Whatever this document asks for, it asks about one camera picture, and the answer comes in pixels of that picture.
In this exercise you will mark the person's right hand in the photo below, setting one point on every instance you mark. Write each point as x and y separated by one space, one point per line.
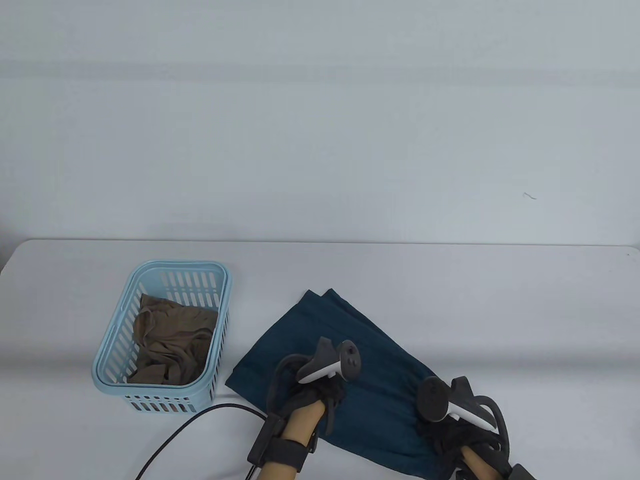
450 435

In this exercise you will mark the person's left hand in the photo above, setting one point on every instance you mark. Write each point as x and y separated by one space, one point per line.
320 392

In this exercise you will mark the dark teal shorts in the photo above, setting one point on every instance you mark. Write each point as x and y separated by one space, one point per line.
370 360

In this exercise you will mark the person's right forearm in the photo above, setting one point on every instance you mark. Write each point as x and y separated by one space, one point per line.
472 462

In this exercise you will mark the dark grey left hand controller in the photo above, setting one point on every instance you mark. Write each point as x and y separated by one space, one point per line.
332 362

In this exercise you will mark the dark grey hand controller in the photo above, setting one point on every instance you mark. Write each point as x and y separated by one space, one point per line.
435 397
332 362

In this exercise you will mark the dark grey right hand controller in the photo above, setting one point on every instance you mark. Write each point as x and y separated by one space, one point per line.
435 397

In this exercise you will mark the brown crumpled garment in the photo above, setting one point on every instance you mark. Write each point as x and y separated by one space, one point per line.
170 340

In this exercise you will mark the light blue plastic basket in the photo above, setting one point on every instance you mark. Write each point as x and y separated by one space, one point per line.
112 365

